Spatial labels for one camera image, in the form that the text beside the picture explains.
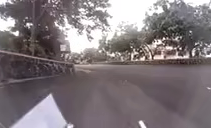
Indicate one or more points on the dark bush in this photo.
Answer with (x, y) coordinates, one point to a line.
(90, 54)

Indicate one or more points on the pale building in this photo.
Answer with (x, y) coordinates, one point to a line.
(166, 51)

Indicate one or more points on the group of tall trees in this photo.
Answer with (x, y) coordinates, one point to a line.
(43, 33)

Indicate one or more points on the robot's own part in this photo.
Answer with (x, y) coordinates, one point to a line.
(69, 126)
(142, 124)

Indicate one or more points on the row of leafy trees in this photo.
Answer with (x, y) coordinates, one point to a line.
(179, 23)

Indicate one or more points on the pale box on post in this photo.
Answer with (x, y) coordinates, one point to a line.
(63, 47)

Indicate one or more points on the long low stone wall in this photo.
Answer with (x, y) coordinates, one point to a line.
(166, 61)

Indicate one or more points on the low dark stone wall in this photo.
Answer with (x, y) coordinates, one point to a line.
(26, 66)

